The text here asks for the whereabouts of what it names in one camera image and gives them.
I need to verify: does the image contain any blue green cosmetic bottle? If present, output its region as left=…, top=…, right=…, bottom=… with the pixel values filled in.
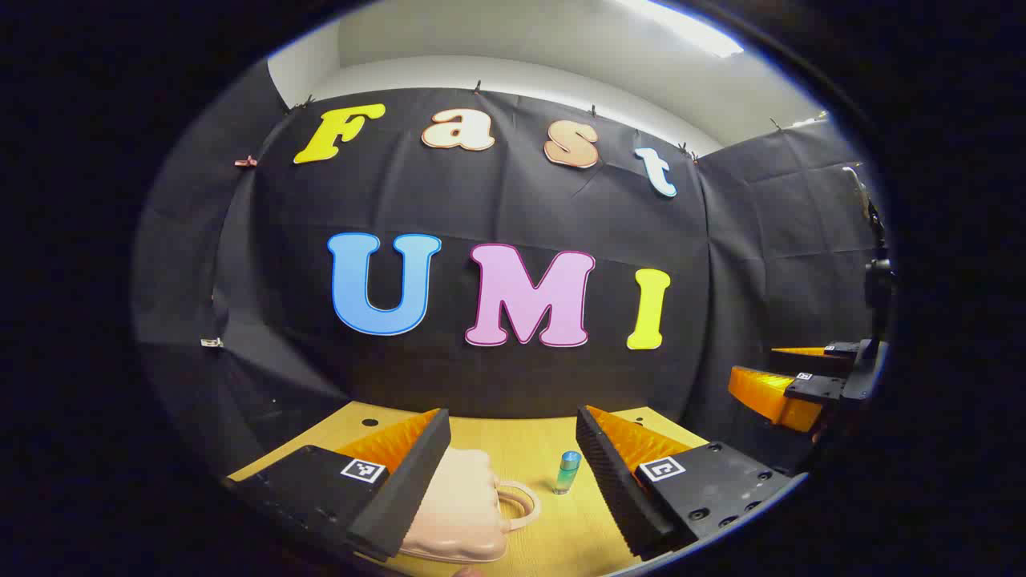
left=553, top=450, right=583, bottom=495

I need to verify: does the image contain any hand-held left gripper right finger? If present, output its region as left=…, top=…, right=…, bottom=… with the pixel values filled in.
left=576, top=405, right=798, bottom=560

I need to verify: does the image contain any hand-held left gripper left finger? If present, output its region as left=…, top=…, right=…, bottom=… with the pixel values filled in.
left=227, top=407, right=452, bottom=562

